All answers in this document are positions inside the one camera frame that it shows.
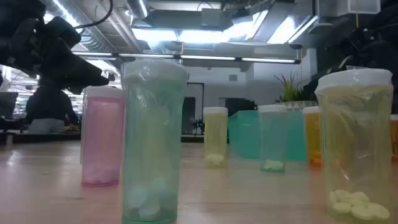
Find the person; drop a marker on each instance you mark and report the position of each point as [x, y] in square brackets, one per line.
[49, 105]

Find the silver ceiling duct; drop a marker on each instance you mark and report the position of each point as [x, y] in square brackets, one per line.
[136, 7]

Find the potted plant triangle-pattern pot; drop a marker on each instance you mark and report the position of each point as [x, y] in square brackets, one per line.
[295, 104]

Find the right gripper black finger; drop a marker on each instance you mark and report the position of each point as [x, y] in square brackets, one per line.
[332, 62]

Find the yellow translucent pill bottle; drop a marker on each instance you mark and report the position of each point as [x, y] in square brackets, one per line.
[215, 133]
[354, 140]

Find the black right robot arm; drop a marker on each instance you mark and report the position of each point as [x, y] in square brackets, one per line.
[379, 40]

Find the green translucent pill bottle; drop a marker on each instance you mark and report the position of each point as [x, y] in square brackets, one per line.
[273, 137]
[152, 140]

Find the black aluminium table frame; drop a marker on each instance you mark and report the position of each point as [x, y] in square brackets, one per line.
[40, 137]

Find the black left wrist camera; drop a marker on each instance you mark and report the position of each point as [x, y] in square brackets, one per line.
[63, 32]

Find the orange pill bottle white cap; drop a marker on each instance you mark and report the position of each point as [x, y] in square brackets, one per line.
[395, 137]
[311, 133]

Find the black cabinet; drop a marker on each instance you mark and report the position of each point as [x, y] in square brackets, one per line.
[241, 107]

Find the pink translucent pill bottle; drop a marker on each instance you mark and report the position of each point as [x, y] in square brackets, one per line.
[102, 140]

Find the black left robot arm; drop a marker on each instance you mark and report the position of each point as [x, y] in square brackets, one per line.
[18, 37]

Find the teal plastic bin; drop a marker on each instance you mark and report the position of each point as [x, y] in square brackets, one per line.
[245, 137]

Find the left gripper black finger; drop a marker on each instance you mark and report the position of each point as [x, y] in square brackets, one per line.
[81, 76]

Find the long ceiling light bar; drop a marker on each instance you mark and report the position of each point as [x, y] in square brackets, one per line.
[205, 58]

